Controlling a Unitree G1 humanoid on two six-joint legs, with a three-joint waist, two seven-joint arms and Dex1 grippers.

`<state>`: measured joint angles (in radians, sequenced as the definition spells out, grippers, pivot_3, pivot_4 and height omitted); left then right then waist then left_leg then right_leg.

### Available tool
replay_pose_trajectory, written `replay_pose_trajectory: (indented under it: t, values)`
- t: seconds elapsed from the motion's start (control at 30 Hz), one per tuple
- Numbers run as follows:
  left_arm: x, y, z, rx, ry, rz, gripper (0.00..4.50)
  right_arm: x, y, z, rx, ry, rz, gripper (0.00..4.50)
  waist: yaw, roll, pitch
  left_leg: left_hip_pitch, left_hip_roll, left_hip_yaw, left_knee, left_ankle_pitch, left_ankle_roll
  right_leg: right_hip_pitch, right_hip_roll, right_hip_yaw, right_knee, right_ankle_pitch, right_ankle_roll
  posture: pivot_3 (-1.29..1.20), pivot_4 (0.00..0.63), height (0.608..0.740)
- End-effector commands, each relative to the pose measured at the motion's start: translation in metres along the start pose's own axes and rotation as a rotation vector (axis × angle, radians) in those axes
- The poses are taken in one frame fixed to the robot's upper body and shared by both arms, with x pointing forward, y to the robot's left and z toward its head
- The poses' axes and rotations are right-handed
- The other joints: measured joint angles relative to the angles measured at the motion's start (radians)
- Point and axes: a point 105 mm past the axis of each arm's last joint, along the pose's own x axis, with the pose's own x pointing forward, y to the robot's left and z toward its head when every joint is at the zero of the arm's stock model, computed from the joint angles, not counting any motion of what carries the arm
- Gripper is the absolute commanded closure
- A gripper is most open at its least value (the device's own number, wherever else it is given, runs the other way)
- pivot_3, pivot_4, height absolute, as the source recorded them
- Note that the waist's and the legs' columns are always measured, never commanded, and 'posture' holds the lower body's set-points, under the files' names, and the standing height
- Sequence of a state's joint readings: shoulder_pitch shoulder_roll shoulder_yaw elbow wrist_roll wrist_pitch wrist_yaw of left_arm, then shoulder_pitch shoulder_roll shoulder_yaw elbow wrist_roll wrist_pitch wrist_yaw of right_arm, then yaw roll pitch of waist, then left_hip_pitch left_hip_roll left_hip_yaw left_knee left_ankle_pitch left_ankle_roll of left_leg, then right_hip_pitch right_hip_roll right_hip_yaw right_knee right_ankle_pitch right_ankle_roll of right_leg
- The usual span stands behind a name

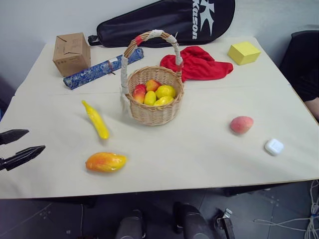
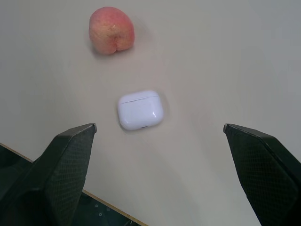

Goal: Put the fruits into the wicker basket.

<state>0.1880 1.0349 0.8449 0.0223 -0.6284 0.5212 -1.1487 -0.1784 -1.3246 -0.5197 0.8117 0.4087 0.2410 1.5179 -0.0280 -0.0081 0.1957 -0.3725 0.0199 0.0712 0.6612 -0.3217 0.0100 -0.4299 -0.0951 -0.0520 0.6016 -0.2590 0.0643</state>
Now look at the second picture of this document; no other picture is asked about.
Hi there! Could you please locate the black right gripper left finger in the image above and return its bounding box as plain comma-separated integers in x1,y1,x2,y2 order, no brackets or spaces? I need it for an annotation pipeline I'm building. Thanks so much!
0,123,97,226

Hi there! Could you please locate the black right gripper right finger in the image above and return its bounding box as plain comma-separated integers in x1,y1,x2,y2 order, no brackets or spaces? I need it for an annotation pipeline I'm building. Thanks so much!
222,123,301,226

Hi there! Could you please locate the white earbuds case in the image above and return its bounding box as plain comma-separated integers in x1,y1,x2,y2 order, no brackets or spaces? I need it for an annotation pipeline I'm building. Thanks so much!
117,90,165,130

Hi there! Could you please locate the pink peach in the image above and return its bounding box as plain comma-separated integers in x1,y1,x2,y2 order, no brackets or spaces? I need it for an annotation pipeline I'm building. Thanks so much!
88,7,136,56

